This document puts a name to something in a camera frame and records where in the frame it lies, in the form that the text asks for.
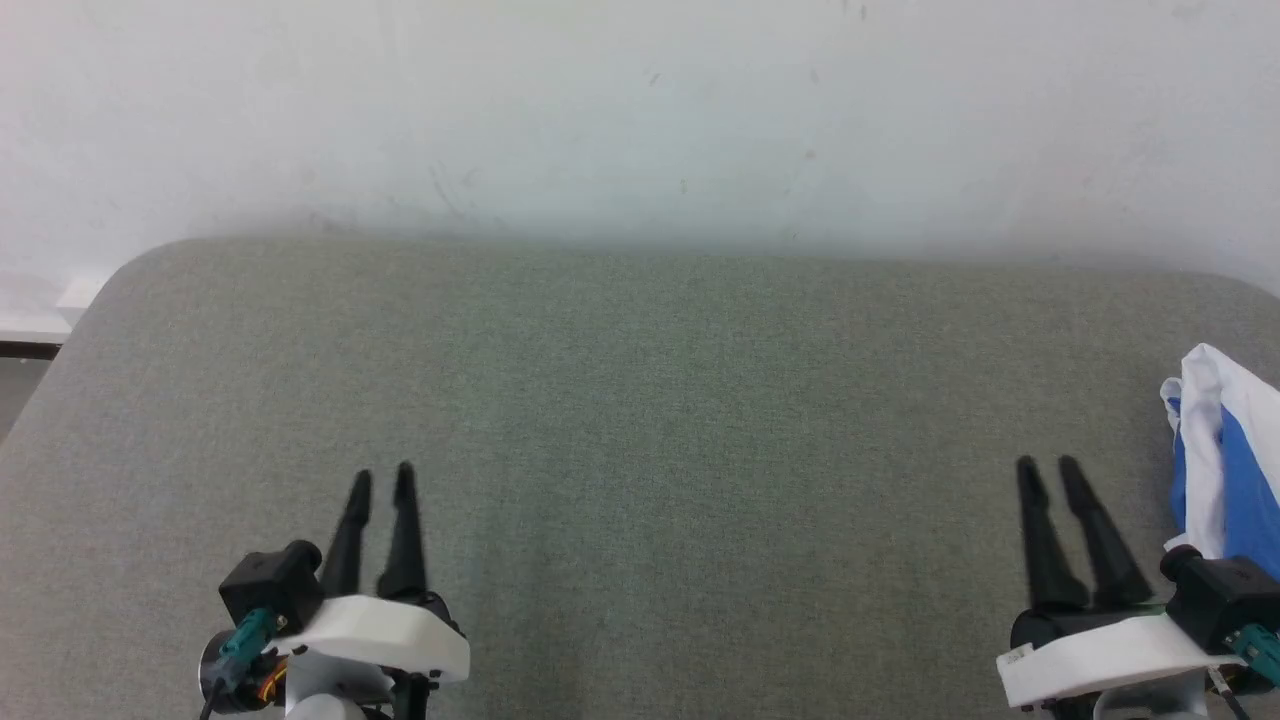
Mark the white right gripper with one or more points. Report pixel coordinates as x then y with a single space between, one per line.
1100 660

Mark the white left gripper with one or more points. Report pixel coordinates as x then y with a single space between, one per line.
390 635

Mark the blue and white garment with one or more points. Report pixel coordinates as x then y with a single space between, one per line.
1225 460

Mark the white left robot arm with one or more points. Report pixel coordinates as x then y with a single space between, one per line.
330 708

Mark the grey fabric sofa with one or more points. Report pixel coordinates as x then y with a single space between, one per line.
680 440

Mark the white and dark baseboard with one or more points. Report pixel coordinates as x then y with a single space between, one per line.
30 320

